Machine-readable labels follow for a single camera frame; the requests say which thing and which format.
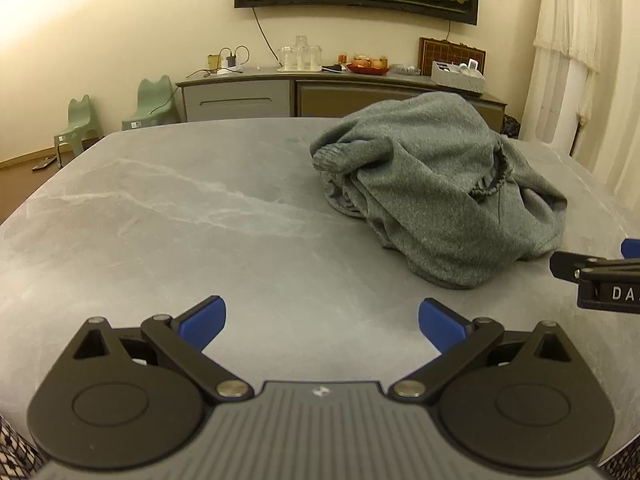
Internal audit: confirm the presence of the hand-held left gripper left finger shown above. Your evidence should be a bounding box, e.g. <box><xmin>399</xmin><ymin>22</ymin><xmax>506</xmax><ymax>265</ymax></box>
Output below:
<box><xmin>72</xmin><ymin>296</ymin><xmax>255</xmax><ymax>406</ymax></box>

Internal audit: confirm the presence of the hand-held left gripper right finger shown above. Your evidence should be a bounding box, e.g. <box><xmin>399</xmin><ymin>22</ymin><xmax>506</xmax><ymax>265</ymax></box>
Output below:
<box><xmin>387</xmin><ymin>297</ymin><xmax>572</xmax><ymax>406</ymax></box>

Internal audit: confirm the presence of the grey knit sweater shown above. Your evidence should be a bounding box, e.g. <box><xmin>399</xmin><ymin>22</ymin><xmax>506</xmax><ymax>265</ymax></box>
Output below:
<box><xmin>309</xmin><ymin>91</ymin><xmax>569</xmax><ymax>291</ymax></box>

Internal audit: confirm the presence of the cream curtain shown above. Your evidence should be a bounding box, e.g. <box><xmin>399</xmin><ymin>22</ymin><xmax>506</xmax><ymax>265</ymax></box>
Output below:
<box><xmin>575</xmin><ymin>60</ymin><xmax>640</xmax><ymax>206</ymax></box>

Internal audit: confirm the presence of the white standing air conditioner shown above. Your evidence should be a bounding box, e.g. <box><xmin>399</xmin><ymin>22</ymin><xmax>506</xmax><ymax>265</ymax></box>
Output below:
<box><xmin>520</xmin><ymin>45</ymin><xmax>584</xmax><ymax>143</ymax></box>

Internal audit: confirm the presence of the grey storage box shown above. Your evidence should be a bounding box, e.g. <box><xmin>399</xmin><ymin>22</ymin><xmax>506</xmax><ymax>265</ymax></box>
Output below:
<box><xmin>431</xmin><ymin>60</ymin><xmax>486</xmax><ymax>94</ymax></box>

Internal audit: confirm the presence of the grey and brown sideboard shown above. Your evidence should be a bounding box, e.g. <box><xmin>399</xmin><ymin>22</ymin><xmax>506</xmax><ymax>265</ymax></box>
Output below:
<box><xmin>176</xmin><ymin>67</ymin><xmax>507</xmax><ymax>133</ymax></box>

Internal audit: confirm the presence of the green plastic chair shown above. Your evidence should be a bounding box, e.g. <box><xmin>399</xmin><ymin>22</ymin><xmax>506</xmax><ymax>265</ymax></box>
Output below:
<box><xmin>121</xmin><ymin>75</ymin><xmax>180</xmax><ymax>131</ymax></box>
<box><xmin>53</xmin><ymin>94</ymin><xmax>99</xmax><ymax>168</ymax></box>

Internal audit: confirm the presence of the person's patterned sweater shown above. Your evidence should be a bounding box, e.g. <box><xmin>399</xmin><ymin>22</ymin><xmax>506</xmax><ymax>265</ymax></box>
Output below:
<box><xmin>0</xmin><ymin>400</ymin><xmax>45</xmax><ymax>480</ymax></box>

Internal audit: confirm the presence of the wooden framed board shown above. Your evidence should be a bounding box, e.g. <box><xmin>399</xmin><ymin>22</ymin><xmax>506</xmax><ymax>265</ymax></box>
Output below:
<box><xmin>419</xmin><ymin>36</ymin><xmax>487</xmax><ymax>78</ymax></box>

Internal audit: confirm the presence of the white lace cover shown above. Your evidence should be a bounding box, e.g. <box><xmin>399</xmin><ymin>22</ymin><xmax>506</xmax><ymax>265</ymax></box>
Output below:
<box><xmin>532</xmin><ymin>0</ymin><xmax>603</xmax><ymax>75</ymax></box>

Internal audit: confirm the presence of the red fruit bowl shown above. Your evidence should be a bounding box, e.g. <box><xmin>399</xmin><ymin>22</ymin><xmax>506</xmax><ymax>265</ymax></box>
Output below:
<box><xmin>346</xmin><ymin>53</ymin><xmax>390</xmax><ymax>76</ymax></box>

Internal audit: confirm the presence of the tray of glass cups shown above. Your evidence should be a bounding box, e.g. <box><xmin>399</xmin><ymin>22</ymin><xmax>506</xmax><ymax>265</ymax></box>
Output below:
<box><xmin>276</xmin><ymin>35</ymin><xmax>322</xmax><ymax>72</ymax></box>

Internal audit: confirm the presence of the black television cable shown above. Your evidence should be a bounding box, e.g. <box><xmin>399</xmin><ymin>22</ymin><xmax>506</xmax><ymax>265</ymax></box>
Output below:
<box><xmin>251</xmin><ymin>6</ymin><xmax>282</xmax><ymax>62</ymax></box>

